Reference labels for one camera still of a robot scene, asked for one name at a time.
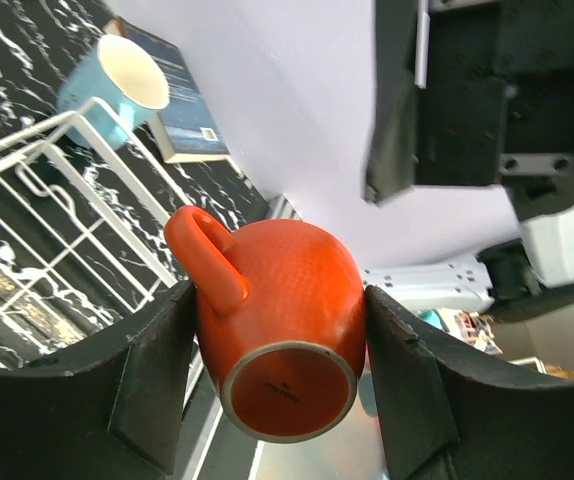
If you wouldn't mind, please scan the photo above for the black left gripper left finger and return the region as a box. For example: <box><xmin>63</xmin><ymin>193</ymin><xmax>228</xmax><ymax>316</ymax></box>
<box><xmin>0</xmin><ymin>283</ymin><xmax>195</xmax><ymax>479</ymax></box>

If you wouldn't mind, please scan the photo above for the blue paperback book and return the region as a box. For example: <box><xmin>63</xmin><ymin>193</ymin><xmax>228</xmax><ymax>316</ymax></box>
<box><xmin>104</xmin><ymin>17</ymin><xmax>230</xmax><ymax>164</ymax></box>

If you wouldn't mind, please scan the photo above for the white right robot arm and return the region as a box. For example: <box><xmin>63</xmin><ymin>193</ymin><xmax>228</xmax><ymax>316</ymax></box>
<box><xmin>363</xmin><ymin>1</ymin><xmax>574</xmax><ymax>322</ymax></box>

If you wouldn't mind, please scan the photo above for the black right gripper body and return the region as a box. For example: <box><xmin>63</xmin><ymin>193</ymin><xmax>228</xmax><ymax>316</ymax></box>
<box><xmin>365</xmin><ymin>1</ymin><xmax>574</xmax><ymax>220</ymax></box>

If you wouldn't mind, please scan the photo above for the light blue mug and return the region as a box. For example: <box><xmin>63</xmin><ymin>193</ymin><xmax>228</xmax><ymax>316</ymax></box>
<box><xmin>55</xmin><ymin>34</ymin><xmax>169</xmax><ymax>131</ymax></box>

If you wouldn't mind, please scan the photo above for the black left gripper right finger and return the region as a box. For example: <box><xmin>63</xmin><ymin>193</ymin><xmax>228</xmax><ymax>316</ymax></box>
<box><xmin>365</xmin><ymin>286</ymin><xmax>574</xmax><ymax>479</ymax></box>

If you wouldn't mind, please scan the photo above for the white wire dish rack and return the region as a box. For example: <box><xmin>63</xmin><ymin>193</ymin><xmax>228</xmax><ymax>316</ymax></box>
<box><xmin>0</xmin><ymin>96</ymin><xmax>206</xmax><ymax>401</ymax></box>

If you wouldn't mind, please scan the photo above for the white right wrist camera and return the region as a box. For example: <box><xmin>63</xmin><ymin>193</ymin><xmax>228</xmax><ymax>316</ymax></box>
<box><xmin>519</xmin><ymin>205</ymin><xmax>574</xmax><ymax>288</ymax></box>

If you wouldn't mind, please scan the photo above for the red orange mug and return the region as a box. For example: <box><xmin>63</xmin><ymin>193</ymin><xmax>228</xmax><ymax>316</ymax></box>
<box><xmin>164</xmin><ymin>206</ymin><xmax>366</xmax><ymax>443</ymax></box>

